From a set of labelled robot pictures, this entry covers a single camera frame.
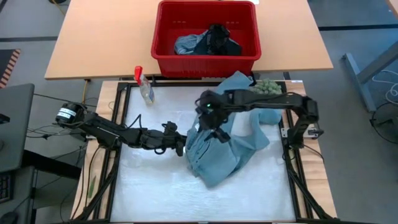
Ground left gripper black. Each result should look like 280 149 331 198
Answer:
141 121 188 157

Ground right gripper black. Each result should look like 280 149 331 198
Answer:
195 89 233 144

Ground light blue jeans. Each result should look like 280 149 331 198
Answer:
185 70 283 189

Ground dark blue jeans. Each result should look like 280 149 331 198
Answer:
194 30 243 57

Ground red plastic bin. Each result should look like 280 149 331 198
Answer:
150 0 262 78

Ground clear spray bottle red trigger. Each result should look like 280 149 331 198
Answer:
134 65 155 105

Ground blue striped shirt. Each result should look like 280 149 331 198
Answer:
173 30 208 56

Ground green plastic strip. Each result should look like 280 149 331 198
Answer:
87 175 97 200

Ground large light wooden table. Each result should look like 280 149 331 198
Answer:
44 0 334 81

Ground black desk crossbar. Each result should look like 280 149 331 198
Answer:
21 149 82 180

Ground grey metal table leg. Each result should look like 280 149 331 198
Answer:
341 40 398 113

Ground grey desk top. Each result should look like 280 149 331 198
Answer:
0 83 35 174

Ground black round stand base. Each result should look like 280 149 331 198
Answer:
369 101 398 147

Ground black computer mouse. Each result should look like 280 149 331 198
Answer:
0 211 19 224

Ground black orange striped mat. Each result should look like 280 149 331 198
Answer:
0 49 21 89

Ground black aluminium frame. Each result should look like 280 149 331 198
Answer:
70 80 338 224

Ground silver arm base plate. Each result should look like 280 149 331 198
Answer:
281 126 324 138

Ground yellow cable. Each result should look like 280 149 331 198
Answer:
81 78 91 110

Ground black cable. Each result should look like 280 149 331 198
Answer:
26 124 94 140

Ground white cable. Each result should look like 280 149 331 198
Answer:
371 68 398 106

